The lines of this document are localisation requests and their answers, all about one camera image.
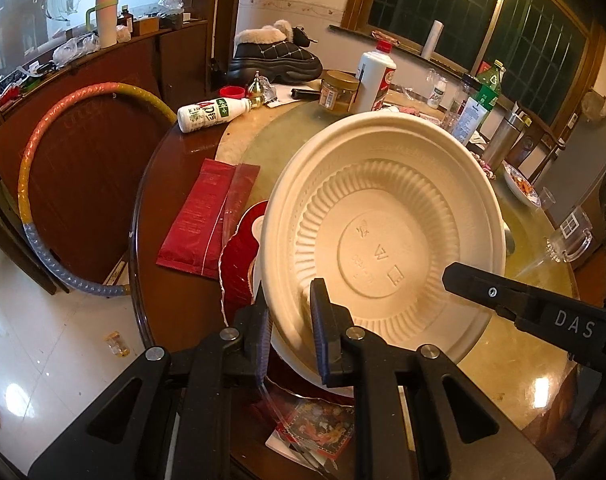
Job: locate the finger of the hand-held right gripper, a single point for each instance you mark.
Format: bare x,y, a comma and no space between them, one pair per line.
483,290

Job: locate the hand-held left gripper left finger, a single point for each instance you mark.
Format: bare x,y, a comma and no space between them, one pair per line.
263,340

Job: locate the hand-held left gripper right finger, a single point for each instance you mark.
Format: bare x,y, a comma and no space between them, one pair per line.
320,330

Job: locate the red scalloped plate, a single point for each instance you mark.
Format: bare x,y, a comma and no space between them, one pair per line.
235,270

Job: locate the large white bowl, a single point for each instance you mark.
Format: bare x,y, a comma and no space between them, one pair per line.
257,227

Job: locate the cream ribbed bowl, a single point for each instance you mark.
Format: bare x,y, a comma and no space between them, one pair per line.
383,210

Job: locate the round metal disc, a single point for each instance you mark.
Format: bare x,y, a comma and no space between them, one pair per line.
509,240

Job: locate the colourful printed card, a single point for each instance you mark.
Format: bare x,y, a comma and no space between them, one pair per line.
323,425

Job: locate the clear glass mug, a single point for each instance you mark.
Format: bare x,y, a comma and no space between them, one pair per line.
568,237

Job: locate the clear plastic cup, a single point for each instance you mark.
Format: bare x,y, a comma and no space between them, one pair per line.
545,199

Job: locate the patterned plate with food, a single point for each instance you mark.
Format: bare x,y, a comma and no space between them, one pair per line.
523,185

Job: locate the red plastic packet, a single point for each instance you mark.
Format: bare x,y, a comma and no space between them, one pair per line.
198,220

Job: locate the small jar on floor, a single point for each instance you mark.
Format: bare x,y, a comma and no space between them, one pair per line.
115,345

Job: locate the steel thermos flask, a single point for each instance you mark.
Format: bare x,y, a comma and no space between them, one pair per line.
503,137

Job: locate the dark wooden chair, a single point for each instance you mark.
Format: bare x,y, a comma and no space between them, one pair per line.
543,135

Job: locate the white cream tube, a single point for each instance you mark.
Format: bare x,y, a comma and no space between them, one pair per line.
470,120

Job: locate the pink cloth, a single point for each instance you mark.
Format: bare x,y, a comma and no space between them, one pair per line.
408,111

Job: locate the small white bottle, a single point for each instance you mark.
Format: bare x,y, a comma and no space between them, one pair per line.
435,92

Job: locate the green plastic bottle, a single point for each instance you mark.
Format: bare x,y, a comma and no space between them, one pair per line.
490,82

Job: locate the clear bottle with black lid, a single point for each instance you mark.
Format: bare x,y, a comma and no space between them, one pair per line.
467,82

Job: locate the white milk drink bottle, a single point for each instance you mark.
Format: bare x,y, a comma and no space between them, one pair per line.
213,114

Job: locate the white liquor bottle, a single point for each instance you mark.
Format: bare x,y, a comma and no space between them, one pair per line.
375,80

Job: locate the black lighter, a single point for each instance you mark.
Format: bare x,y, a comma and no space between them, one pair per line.
305,94

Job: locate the gold lidded jar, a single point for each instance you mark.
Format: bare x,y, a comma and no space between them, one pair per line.
339,92

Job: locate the white paper sheet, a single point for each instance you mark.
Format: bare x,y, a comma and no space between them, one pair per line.
280,95

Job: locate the small gold bottle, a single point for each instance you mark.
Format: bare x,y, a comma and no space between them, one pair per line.
257,91

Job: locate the red bottle cap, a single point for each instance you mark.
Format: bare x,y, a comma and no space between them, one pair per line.
232,92

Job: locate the white paper roll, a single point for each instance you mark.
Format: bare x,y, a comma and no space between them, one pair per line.
431,40

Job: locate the black quilted fur boot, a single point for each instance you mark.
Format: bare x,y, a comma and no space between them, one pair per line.
273,57
303,35

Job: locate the multicolour hula hoop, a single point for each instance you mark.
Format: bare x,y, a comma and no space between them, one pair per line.
33,170

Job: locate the wooden sideboard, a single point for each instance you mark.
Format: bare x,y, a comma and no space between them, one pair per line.
183,55

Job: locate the small wooden box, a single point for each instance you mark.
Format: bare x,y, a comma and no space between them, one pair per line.
148,26

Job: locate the clear plastic bags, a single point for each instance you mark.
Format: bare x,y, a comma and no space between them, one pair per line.
78,46

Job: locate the small brown bottle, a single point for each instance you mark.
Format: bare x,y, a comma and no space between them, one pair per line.
128,19

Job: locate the crumpled clear plastic bag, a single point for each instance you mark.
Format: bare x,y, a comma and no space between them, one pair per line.
172,2

